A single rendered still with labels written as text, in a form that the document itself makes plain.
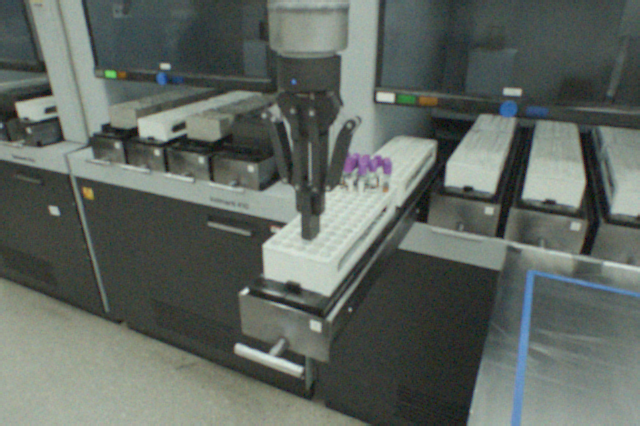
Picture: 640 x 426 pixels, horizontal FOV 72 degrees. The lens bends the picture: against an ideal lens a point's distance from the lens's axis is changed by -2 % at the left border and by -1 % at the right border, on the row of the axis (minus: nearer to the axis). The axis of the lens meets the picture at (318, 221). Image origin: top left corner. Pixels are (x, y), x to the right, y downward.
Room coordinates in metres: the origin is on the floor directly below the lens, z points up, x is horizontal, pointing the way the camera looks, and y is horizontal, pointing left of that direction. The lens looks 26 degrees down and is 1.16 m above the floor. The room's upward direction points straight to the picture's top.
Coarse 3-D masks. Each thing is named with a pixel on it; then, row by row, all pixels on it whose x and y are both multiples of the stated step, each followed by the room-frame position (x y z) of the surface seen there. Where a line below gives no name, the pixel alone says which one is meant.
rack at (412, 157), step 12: (396, 144) 1.00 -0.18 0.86; (408, 144) 1.00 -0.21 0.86; (420, 144) 1.00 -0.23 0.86; (432, 144) 1.00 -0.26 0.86; (372, 156) 0.91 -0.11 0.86; (384, 156) 0.91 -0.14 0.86; (396, 156) 0.91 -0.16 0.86; (408, 156) 0.92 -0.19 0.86; (420, 156) 0.91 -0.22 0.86; (432, 156) 1.01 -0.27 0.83; (396, 168) 0.84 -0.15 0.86; (408, 168) 0.84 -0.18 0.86; (420, 168) 0.94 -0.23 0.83; (396, 180) 0.77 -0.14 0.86; (408, 180) 0.91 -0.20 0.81; (408, 192) 0.81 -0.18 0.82; (396, 204) 0.76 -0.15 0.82
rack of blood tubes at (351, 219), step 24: (336, 192) 0.71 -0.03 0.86; (360, 192) 0.71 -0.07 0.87; (336, 216) 0.62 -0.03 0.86; (360, 216) 0.62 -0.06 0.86; (384, 216) 0.69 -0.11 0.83; (288, 240) 0.54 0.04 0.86; (312, 240) 0.54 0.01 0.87; (336, 240) 0.54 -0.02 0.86; (360, 240) 0.64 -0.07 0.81; (264, 264) 0.52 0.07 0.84; (288, 264) 0.50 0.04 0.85; (312, 264) 0.49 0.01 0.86; (336, 264) 0.50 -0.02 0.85; (312, 288) 0.49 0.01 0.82
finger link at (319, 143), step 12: (312, 108) 0.52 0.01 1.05; (312, 120) 0.52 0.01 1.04; (312, 132) 0.52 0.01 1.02; (312, 144) 0.53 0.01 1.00; (324, 144) 0.54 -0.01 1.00; (312, 156) 0.53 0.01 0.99; (324, 156) 0.54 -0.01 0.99; (312, 168) 0.53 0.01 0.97; (324, 168) 0.54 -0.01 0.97; (312, 180) 0.53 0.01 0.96; (312, 192) 0.52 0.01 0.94
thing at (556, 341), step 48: (528, 288) 0.49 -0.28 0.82; (576, 288) 0.49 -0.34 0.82; (624, 288) 0.49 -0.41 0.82; (528, 336) 0.39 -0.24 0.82; (576, 336) 0.39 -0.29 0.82; (624, 336) 0.39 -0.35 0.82; (480, 384) 0.32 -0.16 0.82; (528, 384) 0.32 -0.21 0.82; (576, 384) 0.32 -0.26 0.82; (624, 384) 0.32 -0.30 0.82
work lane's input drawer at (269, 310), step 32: (416, 192) 0.85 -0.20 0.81; (384, 256) 0.63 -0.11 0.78; (256, 288) 0.49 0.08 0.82; (288, 288) 0.49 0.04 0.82; (352, 288) 0.51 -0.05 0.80; (256, 320) 0.49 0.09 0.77; (288, 320) 0.46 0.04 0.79; (320, 320) 0.44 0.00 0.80; (256, 352) 0.44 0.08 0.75; (320, 352) 0.44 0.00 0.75
